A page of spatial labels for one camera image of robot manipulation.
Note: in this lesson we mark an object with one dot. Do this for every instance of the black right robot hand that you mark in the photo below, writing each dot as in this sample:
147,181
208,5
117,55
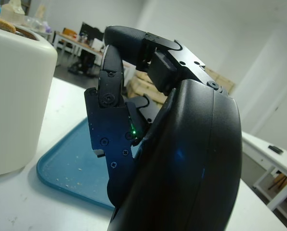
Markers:
182,156

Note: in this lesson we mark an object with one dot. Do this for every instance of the seeded bread slice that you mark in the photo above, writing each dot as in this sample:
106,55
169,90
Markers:
1,24

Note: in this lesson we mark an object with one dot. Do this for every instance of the blue plastic tray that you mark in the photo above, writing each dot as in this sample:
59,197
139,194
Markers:
71,163

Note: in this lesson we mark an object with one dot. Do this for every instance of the white two-slot toaster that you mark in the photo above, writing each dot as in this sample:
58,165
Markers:
16,101

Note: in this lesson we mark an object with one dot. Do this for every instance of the white side table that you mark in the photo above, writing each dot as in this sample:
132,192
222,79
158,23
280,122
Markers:
266,154

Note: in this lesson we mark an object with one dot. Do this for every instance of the small black device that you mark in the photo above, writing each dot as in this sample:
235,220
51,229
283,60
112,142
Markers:
275,149

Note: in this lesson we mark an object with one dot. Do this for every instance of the wooden top office desk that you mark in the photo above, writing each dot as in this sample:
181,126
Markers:
85,47

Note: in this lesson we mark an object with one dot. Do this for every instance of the black computer monitor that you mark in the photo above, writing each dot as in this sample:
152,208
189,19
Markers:
90,32

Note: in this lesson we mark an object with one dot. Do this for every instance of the white plastic jug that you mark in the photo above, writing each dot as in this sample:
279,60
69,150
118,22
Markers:
13,12

